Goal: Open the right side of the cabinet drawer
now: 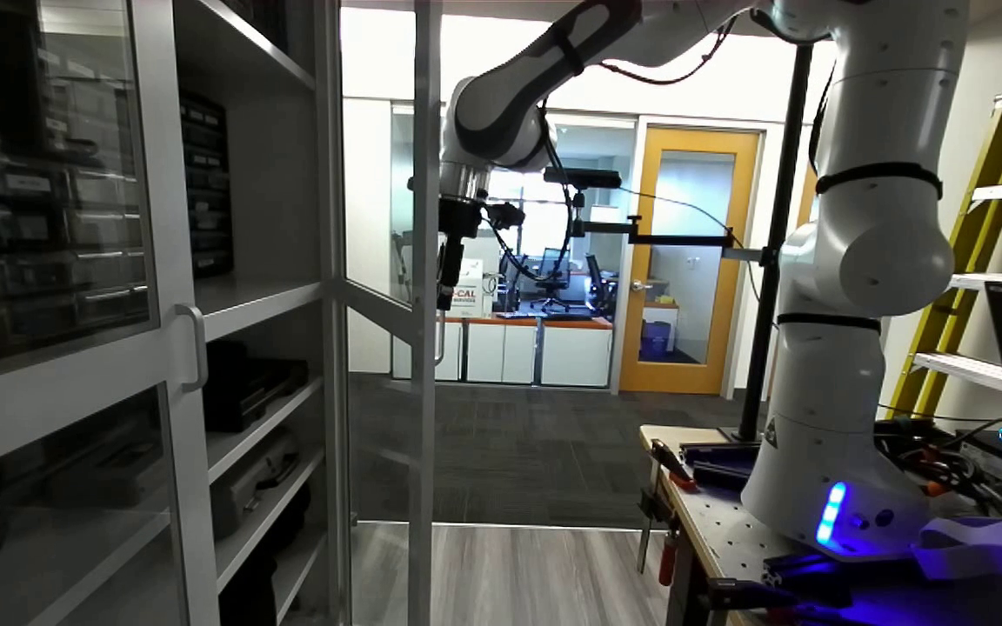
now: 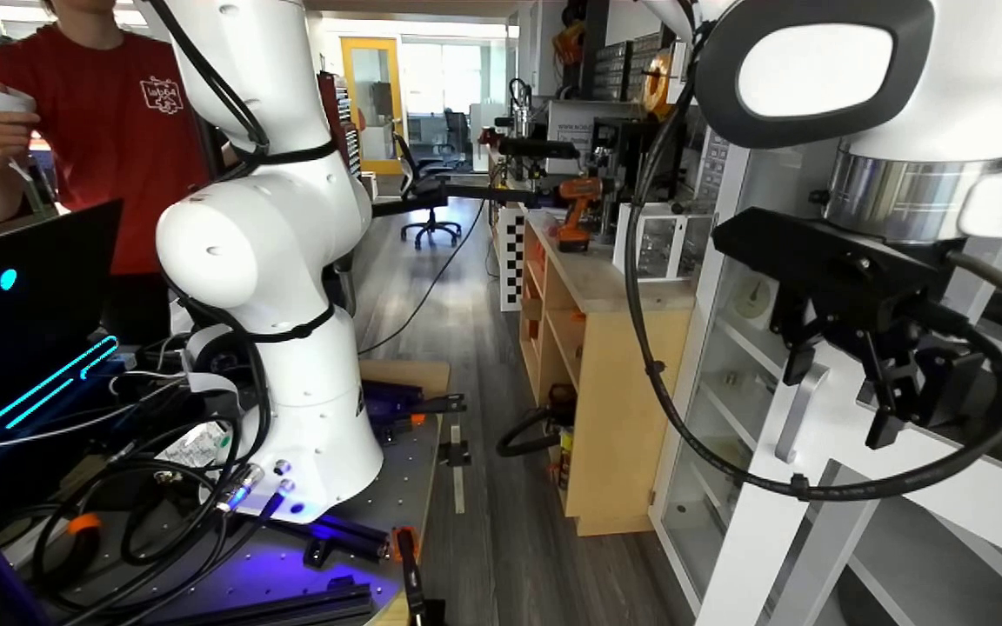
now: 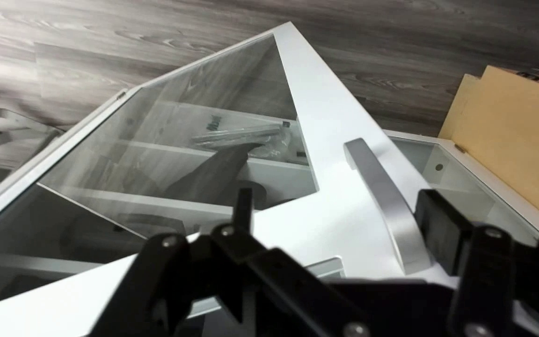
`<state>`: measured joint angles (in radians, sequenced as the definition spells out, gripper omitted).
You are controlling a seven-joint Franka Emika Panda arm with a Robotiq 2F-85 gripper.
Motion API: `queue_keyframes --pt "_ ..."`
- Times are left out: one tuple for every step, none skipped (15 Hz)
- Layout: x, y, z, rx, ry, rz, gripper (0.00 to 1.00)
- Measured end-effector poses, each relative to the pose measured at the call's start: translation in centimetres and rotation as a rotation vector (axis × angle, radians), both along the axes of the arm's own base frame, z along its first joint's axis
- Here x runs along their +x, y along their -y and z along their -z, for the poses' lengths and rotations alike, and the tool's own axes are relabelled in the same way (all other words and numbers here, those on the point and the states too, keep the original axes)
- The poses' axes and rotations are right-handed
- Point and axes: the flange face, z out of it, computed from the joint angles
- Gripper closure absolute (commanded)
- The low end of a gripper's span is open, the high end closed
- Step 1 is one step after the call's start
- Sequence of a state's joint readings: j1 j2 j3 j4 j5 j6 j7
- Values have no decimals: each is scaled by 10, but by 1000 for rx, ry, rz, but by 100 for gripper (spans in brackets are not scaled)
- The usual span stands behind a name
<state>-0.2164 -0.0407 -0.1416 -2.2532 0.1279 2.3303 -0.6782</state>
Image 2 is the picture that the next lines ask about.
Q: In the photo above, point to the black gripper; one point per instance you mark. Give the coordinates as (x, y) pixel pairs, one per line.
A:
(905, 334)

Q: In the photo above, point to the white glass cabinet door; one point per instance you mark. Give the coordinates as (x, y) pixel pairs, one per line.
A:
(676, 489)
(747, 556)

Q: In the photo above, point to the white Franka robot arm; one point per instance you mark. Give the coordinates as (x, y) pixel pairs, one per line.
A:
(295, 404)

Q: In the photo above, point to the white shelved cabinet body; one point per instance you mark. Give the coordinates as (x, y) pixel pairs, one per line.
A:
(731, 384)

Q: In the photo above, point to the dark red cabinet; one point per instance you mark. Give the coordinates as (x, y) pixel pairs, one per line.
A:
(335, 109)

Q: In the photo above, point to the light wooden shelf unit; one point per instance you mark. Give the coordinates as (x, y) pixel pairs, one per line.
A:
(627, 404)

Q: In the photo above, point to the small white box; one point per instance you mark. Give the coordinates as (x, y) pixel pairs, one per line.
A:
(645, 239)

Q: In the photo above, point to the orange power drill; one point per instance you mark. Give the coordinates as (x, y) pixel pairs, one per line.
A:
(576, 214)

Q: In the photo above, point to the yellow tape roll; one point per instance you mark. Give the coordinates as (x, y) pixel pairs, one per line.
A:
(660, 86)

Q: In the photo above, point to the black white checkerboard panel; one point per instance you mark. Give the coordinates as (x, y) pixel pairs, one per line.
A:
(509, 260)

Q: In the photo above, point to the small black clamp screw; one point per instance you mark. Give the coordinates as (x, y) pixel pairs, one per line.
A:
(452, 445)

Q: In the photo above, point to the dark long desk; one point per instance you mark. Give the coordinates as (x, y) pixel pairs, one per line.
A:
(467, 189)

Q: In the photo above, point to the black table clamp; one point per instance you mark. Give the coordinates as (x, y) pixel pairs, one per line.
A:
(344, 541)
(408, 404)

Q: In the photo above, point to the black office chair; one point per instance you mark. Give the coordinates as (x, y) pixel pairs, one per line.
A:
(426, 228)

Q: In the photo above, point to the yellow framed glass door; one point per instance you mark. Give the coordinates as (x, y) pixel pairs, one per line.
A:
(344, 107)

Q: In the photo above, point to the black aluminium extrusion bar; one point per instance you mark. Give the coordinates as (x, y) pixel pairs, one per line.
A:
(280, 605)

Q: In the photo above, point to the silver electronics box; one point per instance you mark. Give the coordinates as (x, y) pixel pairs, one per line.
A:
(191, 445)

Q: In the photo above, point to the person in red shirt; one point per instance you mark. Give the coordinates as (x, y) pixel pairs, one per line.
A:
(118, 176)

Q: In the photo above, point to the small orange clip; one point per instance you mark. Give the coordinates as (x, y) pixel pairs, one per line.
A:
(86, 522)

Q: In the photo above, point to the black computer monitor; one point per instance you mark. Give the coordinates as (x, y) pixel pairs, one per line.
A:
(16, 300)

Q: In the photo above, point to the black stereo camera bar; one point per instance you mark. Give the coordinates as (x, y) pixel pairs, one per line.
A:
(529, 142)

